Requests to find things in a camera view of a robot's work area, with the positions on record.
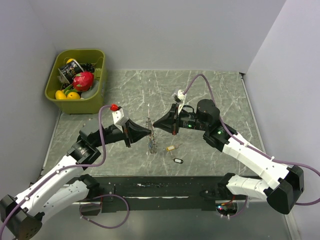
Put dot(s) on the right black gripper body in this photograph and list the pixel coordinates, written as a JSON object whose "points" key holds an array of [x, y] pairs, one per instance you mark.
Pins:
{"points": [[189, 120]]}

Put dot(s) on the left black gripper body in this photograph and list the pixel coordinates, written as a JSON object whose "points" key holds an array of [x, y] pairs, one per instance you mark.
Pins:
{"points": [[113, 134]]}

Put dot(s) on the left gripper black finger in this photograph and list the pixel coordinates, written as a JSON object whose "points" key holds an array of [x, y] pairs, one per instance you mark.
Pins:
{"points": [[137, 129], [135, 136]]}

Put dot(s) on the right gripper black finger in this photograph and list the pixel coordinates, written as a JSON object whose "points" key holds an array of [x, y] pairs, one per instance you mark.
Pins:
{"points": [[168, 119], [167, 127]]}

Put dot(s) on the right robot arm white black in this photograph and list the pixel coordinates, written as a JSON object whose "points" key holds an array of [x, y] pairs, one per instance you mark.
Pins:
{"points": [[278, 184]]}

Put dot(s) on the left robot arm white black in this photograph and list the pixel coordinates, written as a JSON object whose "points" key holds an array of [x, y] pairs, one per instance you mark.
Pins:
{"points": [[24, 214]]}

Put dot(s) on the yellow tag key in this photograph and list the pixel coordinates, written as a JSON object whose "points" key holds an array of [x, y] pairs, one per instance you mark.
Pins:
{"points": [[172, 147]]}

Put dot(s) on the olive green plastic bin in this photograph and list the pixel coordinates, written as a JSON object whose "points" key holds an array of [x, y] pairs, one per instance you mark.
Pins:
{"points": [[91, 60]]}

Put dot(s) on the black tag key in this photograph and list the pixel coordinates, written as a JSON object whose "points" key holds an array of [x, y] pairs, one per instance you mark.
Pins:
{"points": [[177, 160]]}

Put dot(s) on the yellow mango toy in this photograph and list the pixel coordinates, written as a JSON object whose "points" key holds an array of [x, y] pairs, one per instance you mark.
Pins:
{"points": [[73, 96]]}

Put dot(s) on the red dragon fruit toy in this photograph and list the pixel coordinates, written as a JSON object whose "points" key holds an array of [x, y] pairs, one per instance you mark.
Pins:
{"points": [[83, 81]]}

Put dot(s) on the yellow lemon toy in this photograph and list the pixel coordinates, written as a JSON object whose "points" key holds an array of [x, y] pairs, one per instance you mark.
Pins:
{"points": [[60, 95]]}

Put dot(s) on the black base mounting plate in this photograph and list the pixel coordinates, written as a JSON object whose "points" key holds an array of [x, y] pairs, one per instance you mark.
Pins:
{"points": [[150, 193]]}

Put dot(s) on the black printed paper cup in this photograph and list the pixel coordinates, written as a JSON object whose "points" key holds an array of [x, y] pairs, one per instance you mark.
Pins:
{"points": [[68, 71]]}

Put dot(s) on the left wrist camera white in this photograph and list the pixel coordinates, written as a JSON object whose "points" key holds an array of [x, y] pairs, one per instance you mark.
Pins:
{"points": [[119, 115]]}

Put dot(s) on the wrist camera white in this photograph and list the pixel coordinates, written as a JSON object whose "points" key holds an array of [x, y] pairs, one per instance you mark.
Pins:
{"points": [[119, 115], [180, 98]]}

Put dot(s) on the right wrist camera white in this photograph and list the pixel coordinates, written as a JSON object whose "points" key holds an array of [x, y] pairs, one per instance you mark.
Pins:
{"points": [[180, 98]]}

